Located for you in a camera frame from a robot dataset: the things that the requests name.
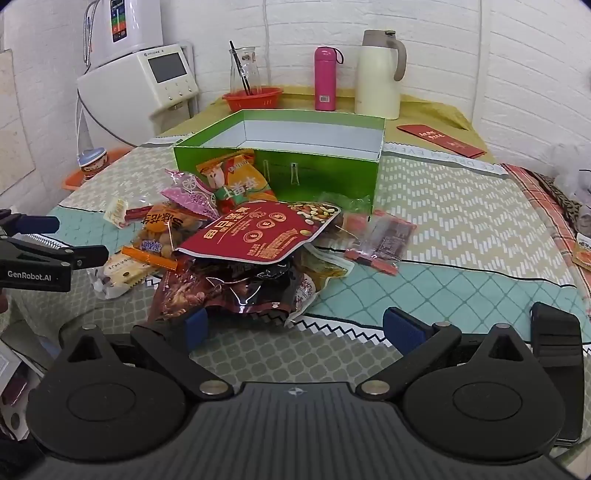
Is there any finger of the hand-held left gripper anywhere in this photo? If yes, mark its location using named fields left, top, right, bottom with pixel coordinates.
left=0, top=237, right=110, bottom=271
left=0, top=209, right=61, bottom=237

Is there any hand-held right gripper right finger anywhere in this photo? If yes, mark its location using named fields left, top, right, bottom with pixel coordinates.
left=356, top=308, right=536, bottom=400

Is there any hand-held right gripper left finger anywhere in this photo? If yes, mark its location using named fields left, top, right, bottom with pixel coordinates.
left=55, top=308, right=234, bottom=400

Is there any white biscuit packet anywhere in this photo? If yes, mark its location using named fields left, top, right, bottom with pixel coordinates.
left=88, top=247, right=178, bottom=298

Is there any dark red snack packet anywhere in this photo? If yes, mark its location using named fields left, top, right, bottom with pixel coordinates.
left=148, top=256, right=319, bottom=326

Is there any small white candy packet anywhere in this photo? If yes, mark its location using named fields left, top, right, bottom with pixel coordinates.
left=105, top=198, right=130, bottom=228

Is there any orange peanut packet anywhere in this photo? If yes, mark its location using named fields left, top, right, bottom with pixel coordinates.
left=134, top=203, right=204, bottom=259

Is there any clear red-edged jerky packet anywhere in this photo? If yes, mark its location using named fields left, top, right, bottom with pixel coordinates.
left=346, top=211, right=417, bottom=277
left=323, top=210, right=370, bottom=245

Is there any yellow braised egg packet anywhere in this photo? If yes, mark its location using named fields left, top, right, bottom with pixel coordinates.
left=286, top=244, right=349, bottom=324

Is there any red mixed nuts packet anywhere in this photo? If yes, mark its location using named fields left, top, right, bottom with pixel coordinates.
left=173, top=200, right=342, bottom=266

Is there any pink snack packet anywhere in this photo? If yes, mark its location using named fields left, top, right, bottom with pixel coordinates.
left=159, top=168, right=220, bottom=220

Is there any orange chips packet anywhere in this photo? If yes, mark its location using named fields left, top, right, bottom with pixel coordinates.
left=196, top=148, right=279, bottom=214

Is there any green cardboard box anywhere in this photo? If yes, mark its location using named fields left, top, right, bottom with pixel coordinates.
left=173, top=109, right=386, bottom=215

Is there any orange plastic tray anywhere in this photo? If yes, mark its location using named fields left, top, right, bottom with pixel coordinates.
left=62, top=148, right=127, bottom=191

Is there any cup with blue lid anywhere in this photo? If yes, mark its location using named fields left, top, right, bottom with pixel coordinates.
left=77, top=148, right=109, bottom=182

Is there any white appliance with screen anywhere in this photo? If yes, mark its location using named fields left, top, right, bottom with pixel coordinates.
left=76, top=42, right=200, bottom=147

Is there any orange plaid cloth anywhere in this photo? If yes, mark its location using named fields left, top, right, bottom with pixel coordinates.
left=501, top=162, right=591, bottom=278

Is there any red envelope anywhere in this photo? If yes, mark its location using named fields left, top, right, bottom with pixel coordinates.
left=397, top=124, right=486, bottom=158

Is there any small orange fruit packet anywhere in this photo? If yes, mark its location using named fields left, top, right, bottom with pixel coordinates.
left=571, top=233, right=591, bottom=273

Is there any leopard print cloth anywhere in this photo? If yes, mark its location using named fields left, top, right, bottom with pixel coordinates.
left=531, top=171, right=591, bottom=232

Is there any yellow-green cloth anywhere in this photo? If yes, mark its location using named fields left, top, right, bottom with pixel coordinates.
left=157, top=85, right=499, bottom=164

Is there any red plastic basket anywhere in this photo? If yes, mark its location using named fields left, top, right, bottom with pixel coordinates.
left=222, top=87, right=284, bottom=113

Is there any clear plastic bag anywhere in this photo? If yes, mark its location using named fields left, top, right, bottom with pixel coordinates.
left=551, top=143, right=591, bottom=204

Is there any cream thermal jug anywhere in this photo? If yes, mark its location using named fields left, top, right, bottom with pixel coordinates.
left=355, top=30, right=408, bottom=121

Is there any black straw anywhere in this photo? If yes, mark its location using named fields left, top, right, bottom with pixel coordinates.
left=229, top=41, right=252, bottom=95

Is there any glass jar with straw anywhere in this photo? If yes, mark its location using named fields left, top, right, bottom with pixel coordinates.
left=228, top=45, right=263, bottom=97

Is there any pink thermos bottle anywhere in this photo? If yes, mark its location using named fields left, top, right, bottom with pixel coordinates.
left=314, top=45, right=345, bottom=112

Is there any white wall water ioniser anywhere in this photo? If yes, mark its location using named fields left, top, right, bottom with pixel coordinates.
left=83, top=0, right=163, bottom=70

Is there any white wall cable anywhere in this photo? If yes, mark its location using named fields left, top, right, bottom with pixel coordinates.
left=473, top=0, right=485, bottom=121
left=261, top=0, right=274, bottom=88

